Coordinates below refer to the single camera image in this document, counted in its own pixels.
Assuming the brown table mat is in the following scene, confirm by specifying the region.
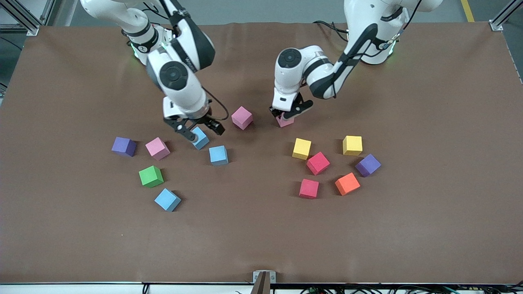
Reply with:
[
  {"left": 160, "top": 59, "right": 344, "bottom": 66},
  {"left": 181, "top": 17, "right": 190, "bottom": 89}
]
[{"left": 0, "top": 21, "right": 523, "bottom": 285}]

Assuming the aluminium frame profile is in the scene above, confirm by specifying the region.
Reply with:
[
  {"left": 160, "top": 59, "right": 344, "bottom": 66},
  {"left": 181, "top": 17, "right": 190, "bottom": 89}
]
[
  {"left": 40, "top": 0, "right": 56, "bottom": 25},
  {"left": 489, "top": 0, "right": 523, "bottom": 31},
  {"left": 0, "top": 0, "right": 40, "bottom": 36}
]

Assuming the blue foam cube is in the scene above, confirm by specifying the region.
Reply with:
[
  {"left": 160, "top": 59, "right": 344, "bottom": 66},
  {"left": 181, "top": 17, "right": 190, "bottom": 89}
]
[
  {"left": 190, "top": 127, "right": 210, "bottom": 150},
  {"left": 154, "top": 188, "right": 181, "bottom": 212},
  {"left": 209, "top": 145, "right": 229, "bottom": 166}
]

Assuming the orange foam cube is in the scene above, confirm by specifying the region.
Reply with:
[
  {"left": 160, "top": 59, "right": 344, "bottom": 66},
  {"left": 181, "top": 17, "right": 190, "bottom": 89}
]
[{"left": 335, "top": 172, "right": 361, "bottom": 196}]

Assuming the green foam cube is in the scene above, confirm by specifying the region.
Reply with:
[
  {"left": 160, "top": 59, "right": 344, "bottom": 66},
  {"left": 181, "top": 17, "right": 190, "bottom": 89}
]
[{"left": 139, "top": 165, "right": 164, "bottom": 189}]

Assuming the metal clamp bracket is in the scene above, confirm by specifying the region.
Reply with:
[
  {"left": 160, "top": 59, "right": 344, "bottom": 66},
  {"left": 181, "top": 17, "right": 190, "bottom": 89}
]
[{"left": 251, "top": 270, "right": 277, "bottom": 294}]

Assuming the yellow foam cube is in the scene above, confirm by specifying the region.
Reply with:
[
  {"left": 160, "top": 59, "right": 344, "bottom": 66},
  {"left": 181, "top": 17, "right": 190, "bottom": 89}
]
[
  {"left": 342, "top": 136, "right": 363, "bottom": 156},
  {"left": 292, "top": 138, "right": 312, "bottom": 160}
]

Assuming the purple foam cube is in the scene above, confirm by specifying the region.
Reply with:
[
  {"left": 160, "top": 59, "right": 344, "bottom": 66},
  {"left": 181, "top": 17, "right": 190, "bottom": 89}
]
[
  {"left": 355, "top": 154, "right": 382, "bottom": 178},
  {"left": 111, "top": 136, "right": 137, "bottom": 158}
]

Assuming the red foam cube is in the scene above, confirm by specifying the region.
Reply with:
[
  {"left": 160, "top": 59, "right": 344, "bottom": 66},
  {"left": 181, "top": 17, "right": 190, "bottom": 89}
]
[
  {"left": 299, "top": 179, "right": 320, "bottom": 200},
  {"left": 306, "top": 151, "right": 331, "bottom": 176}
]

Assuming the black cable bundle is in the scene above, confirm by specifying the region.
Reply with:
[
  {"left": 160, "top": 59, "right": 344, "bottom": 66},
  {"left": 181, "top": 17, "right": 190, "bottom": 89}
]
[{"left": 300, "top": 285, "right": 523, "bottom": 294}]

